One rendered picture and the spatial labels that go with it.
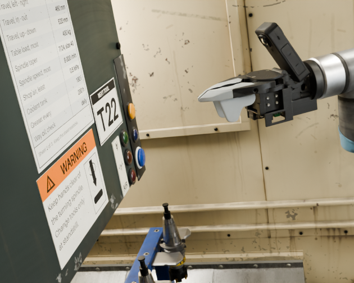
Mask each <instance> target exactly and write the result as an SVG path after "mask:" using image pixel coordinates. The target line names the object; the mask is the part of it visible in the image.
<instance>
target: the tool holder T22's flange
mask: <svg viewBox="0 0 354 283"><path fill-rule="evenodd" d="M180 238H181V242H180V243H179V244H178V245H175V246H172V247H168V246H165V245H164V243H163V239H161V244H160V248H161V252H181V254H183V253H185V249H183V248H186V244H185V238H184V237H183V236H181V235H180Z"/></svg>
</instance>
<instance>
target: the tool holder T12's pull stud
mask: <svg viewBox="0 0 354 283"><path fill-rule="evenodd" d="M145 259H146V258H145V256H143V255H142V256H139V257H138V261H139V262H140V266H139V270H140V274H141V275H147V274H148V273H149V271H148V266H147V265H146V264H145V261H144V260H145Z"/></svg>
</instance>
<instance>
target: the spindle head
mask: <svg viewBox="0 0 354 283"><path fill-rule="evenodd" d="M67 4H68V8H69V12H70V17H71V22H72V26H73V30H74V34H75V39H76V44H77V47H78V52H79V57H80V61H81V66H82V69H83V74H84V78H85V83H86V86H87V91H88V96H89V95H91V94H92V93H93V92H94V91H96V90H97V89H98V88H100V87H101V86H102V85H103V84H105V83H106V82H108V81H109V80H110V79H111V78H114V82H115V87H116V92H117V97H118V101H119V106H120V111H121V117H122V121H123V123H122V124H121V125H120V126H119V127H118V128H117V129H116V130H115V131H114V133H113V134H112V135H111V136H110V137H109V138H108V139H107V140H106V141H105V142H104V143H103V145H102V146H100V144H99V139H98V134H97V129H96V125H95V122H94V123H93V124H92V125H91V126H89V127H88V128H87V129H86V130H85V131H84V132H83V133H82V134H81V135H80V136H79V137H78V138H77V139H76V140H75V141H74V142H72V143H71V144H70V145H69V146H68V147H67V148H66V149H65V150H64V151H63V152H62V153H61V154H60V155H59V156H58V157H56V158H55V159H54V160H53V161H52V162H51V163H50V164H49V165H48V166H47V167H46V168H45V169H44V170H43V171H42V172H40V173H38V171H37V167H36V164H35V160H34V157H33V153H32V150H31V146H30V143H29V138H28V135H27V132H26V128H25V124H24V120H23V117H22V114H21V110H20V106H19V103H18V100H17V96H16V92H15V88H14V85H13V82H12V78H11V74H10V70H9V68H8V63H7V60H6V56H5V53H4V49H3V45H2V42H1V38H0V283H70V282H71V281H72V279H73V278H74V276H75V275H76V273H77V271H78V270H79V268H80V266H81V265H82V264H83V262H84V260H85V259H86V257H87V255H88V254H89V252H90V251H91V249H92V248H93V246H94V244H95V243H96V241H97V240H98V238H99V236H100V235H101V233H102V231H103V230H104V228H105V227H106V225H107V224H108V222H109V220H110V219H111V217H112V216H113V214H114V213H115V211H116V209H117V208H118V206H119V204H120V203H121V201H122V200H123V198H124V197H123V195H122V191H121V186H120V181H119V176H118V173H117V168H116V163H115V158H114V153H113V150H112V145H111V143H112V142H113V141H114V140H115V138H116V137H117V136H119V140H120V133H121V130H122V129H125V130H126V131H127V133H128V129H127V125H126V121H125V115H124V110H123V106H122V102H121V97H120V91H119V86H118V82H117V77H116V72H115V67H114V59H115V58H116V57H118V56H119V55H121V49H120V48H121V44H120V43H119V38H118V34H117V29H116V23H115V18H114V12H113V9H112V3H111V0H67ZM90 129H92V132H93V136H94V141H95V144H96V148H97V153H98V158H99V162H100V166H101V170H102V175H103V180H104V183H105V188H106V192H107V197H108V203H107V204H106V206H105V207H104V209H103V210H102V212H101V213H100V215H99V216H98V218H97V219H96V220H95V222H94V224H93V225H92V227H91V228H90V229H89V231H88V232H87V234H86V235H85V237H84V238H83V240H82V241H81V243H80V244H79V246H78V247H77V248H76V250H75V251H74V253H73V254H72V256H71V257H70V259H69V260H68V262H67V263H66V264H65V266H64V268H63V269H62V270H61V268H60V264H59V261H58V258H57V254H56V250H55V246H54V243H53V240H52V236H51V232H50V229H49V226H48V222H47V218H46V214H45V211H44V208H43V204H42V200H41V198H40V194H39V190H38V186H37V182H36V181H37V180H38V179H39V178H40V177H41V176H42V175H43V174H44V173H45V172H46V171H47V170H48V169H49V168H50V167H51V166H52V165H53V164H55V163H56V162H57V161H58V160H59V159H60V158H61V157H62V156H63V155H64V154H65V153H66V152H67V151H68V150H69V149H70V148H71V147H72V146H73V145H74V144H75V143H76V142H78V141H79V140H80V139H81V138H82V137H83V136H84V135H85V134H86V133H87V132H88V131H89V130H90ZM128 137H129V134H128ZM120 145H121V150H122V156H123V159H124V153H125V150H126V149H128V148H129V149H130V150H131V145H130V140H128V145H127V146H126V147H123V146H122V144H121V140H120ZM131 153H132V150H131ZM132 156H133V154H132ZM124 164H125V169H126V174H127V178H128V183H129V187H131V184H130V182H129V177H128V173H129V169H130V168H131V167H132V168H134V169H135V164H134V159H132V164H131V165H130V166H127V165H126V163H125V159H124ZM135 173H136V170H135ZM136 175H137V173H136Z"/></svg>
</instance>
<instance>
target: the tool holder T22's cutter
mask: <svg viewBox="0 0 354 283"><path fill-rule="evenodd" d="M169 277H170V280H171V281H174V280H175V281H176V283H178V282H182V279H183V278H185V280H186V279H187V277H188V272H187V267H186V266H185V265H184V264H183V267H182V268H179V269H176V270H174V269H172V268H170V267H169Z"/></svg>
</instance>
